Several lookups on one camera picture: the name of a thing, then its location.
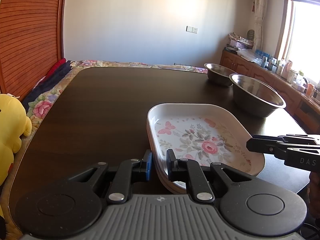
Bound floral square plate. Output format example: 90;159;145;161
157;170;186;194
146;126;186;194
147;103;265;179

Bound large steel bowl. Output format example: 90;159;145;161
229;74;286;118

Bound small steel bowl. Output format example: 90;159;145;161
204;63;236;87

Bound right human hand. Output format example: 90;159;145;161
309;172;320;219

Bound wooden side cabinet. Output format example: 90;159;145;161
220;50;319;134

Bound pink thermos bottle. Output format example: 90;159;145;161
282;60;292;80

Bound clear plastic bag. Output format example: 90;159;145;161
237;49;262;64

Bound floral bed quilt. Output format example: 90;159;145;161
24;60;208;136

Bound yellow plush toy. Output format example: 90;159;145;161
0;94;32;183

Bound stack of folded cloths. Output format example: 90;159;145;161
228;33;254;49

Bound red and navy blanket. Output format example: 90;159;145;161
22;59;72;111

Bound patterned window curtain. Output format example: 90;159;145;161
253;0;268;50

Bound wooden louvered wardrobe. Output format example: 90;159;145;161
1;0;65;98

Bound white wall switch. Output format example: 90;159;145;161
186;26;198;34

